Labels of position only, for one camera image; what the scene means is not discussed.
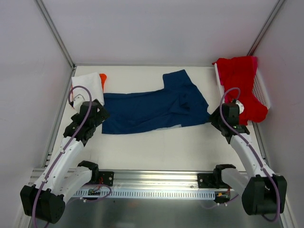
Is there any navy blue t-shirt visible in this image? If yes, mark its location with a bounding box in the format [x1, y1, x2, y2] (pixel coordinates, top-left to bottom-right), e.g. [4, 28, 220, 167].
[102, 69, 210, 134]

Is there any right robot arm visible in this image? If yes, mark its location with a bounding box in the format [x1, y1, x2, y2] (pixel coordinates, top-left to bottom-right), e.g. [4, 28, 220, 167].
[209, 102, 287, 218]

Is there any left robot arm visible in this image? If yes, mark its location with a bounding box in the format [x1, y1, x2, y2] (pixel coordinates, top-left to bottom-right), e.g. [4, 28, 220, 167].
[20, 99, 110, 224]

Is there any folded white t-shirt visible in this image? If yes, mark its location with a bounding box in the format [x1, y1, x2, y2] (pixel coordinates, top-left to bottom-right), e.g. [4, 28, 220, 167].
[71, 72, 105, 111]

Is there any white perforated plastic basket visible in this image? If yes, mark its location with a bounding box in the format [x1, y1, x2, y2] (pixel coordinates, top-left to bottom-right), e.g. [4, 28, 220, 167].
[214, 63, 271, 110]

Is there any folded orange t-shirt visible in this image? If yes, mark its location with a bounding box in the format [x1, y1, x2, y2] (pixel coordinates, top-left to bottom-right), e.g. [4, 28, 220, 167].
[71, 73, 107, 110]

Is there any red t-shirt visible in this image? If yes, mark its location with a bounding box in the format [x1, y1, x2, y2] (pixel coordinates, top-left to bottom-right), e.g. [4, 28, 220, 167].
[213, 56, 268, 125]

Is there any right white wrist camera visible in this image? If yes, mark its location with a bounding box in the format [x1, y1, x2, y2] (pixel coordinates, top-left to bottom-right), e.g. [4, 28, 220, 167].
[233, 99, 245, 114]

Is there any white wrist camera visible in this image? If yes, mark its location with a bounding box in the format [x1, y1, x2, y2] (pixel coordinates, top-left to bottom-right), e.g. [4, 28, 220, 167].
[70, 94, 85, 113]
[233, 99, 245, 114]

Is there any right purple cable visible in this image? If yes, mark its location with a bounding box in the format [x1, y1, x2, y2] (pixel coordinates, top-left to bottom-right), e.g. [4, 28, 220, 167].
[218, 87, 281, 223]

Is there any purple cable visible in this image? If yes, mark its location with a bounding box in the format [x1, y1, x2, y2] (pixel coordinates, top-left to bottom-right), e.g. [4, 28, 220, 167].
[32, 85, 93, 228]
[218, 87, 281, 223]

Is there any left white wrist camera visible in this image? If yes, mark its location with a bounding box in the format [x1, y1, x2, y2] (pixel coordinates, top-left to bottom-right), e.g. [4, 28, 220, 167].
[70, 94, 85, 113]

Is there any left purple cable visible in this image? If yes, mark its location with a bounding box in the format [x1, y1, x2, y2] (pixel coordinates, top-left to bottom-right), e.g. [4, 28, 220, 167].
[32, 85, 93, 228]

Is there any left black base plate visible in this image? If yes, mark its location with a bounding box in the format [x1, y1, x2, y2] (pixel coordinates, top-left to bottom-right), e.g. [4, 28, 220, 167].
[96, 171, 114, 187]

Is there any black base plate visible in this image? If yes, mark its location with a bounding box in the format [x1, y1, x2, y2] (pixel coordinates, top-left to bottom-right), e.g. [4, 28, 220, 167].
[197, 173, 218, 189]
[96, 171, 114, 187]

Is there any aluminium mounting rail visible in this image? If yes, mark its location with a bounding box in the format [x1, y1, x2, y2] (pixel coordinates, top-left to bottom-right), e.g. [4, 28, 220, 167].
[28, 167, 285, 190]

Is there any left aluminium frame post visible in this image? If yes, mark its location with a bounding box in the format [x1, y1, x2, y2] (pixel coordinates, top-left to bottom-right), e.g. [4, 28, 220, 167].
[34, 0, 75, 70]

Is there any aluminium frame post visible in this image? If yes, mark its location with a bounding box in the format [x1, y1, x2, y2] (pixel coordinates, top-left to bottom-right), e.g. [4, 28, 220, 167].
[247, 0, 286, 56]
[34, 0, 75, 70]

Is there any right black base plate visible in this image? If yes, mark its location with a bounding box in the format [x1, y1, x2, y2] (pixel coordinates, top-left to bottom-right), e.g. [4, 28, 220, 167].
[197, 173, 218, 189]

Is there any white slotted cable duct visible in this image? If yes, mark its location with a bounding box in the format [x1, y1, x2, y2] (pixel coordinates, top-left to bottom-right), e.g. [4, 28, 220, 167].
[73, 187, 216, 200]

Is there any right aluminium frame post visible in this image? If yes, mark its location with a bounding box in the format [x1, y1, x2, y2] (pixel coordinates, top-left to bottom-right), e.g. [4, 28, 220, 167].
[247, 0, 286, 56]

